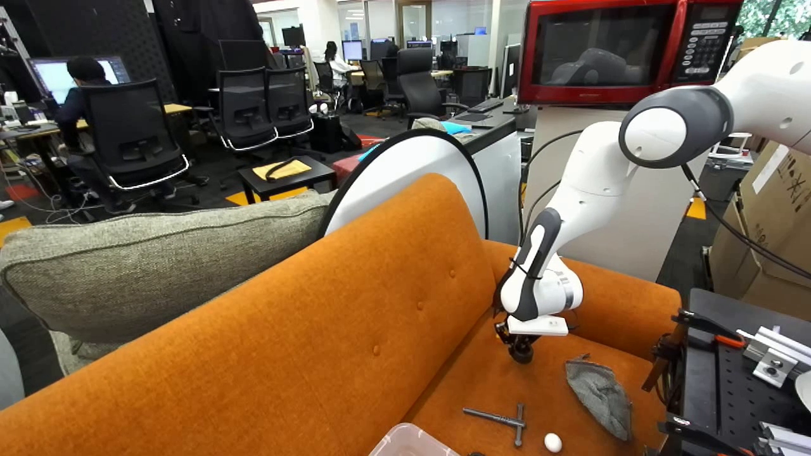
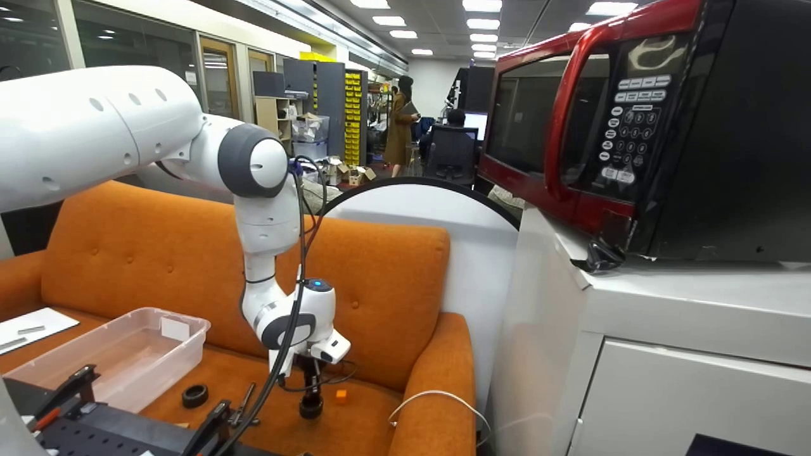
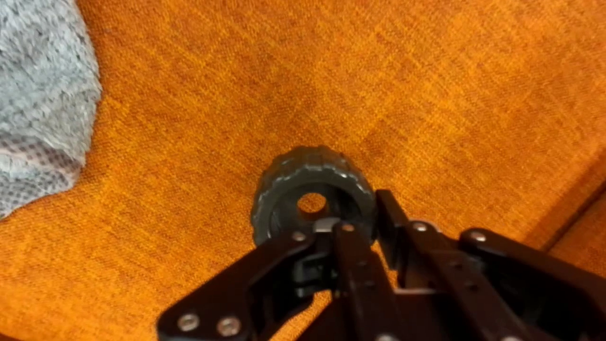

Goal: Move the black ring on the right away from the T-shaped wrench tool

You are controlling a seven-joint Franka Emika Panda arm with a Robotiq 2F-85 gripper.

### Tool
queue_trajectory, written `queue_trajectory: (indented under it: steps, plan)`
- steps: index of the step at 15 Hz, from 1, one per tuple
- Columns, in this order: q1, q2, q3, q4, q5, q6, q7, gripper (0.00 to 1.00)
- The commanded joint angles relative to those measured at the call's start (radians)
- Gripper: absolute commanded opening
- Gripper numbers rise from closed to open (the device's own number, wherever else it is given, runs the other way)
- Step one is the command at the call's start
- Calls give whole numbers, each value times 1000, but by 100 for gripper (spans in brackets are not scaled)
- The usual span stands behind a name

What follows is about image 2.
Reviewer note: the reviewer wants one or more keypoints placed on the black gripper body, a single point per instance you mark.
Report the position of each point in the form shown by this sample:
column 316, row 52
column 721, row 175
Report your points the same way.
column 311, row 367

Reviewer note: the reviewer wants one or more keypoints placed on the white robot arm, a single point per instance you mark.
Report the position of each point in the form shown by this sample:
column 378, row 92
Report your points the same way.
column 85, row 128

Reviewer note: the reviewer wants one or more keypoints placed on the T-shaped wrench tool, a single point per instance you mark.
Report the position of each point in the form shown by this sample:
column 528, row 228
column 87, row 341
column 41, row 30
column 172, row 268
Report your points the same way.
column 248, row 403

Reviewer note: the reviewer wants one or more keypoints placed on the small orange ball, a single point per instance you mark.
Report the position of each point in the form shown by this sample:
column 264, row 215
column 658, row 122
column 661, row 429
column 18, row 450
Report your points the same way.
column 341, row 394

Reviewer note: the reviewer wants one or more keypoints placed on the black bar clamp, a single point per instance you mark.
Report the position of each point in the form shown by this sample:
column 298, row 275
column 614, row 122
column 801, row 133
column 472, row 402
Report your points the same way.
column 64, row 391
column 210, row 427

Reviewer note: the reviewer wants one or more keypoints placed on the orange fabric sofa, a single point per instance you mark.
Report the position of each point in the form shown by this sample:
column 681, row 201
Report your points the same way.
column 381, row 279

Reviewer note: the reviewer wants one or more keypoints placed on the clear plastic bin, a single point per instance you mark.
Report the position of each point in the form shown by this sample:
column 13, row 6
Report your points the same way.
column 128, row 355

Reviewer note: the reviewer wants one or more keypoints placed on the white round reflector disc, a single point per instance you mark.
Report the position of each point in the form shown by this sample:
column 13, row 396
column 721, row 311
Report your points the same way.
column 472, row 254

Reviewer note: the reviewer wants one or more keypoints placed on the yellow black banner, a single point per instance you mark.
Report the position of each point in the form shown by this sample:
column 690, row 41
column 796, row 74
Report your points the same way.
column 354, row 116

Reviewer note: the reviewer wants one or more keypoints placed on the white paper sheet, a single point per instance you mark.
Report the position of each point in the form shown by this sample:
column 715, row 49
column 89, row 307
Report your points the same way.
column 33, row 326

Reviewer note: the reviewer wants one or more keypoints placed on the white cabinet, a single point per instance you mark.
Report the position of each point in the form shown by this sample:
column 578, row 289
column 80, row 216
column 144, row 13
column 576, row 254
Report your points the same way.
column 676, row 337

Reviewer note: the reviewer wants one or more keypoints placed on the red black microwave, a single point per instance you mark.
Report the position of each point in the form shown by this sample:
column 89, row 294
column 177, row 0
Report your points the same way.
column 718, row 128

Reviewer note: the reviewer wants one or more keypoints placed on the black perforated mount plate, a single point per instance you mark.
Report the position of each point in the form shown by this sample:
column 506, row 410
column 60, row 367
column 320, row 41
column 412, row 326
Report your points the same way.
column 111, row 434

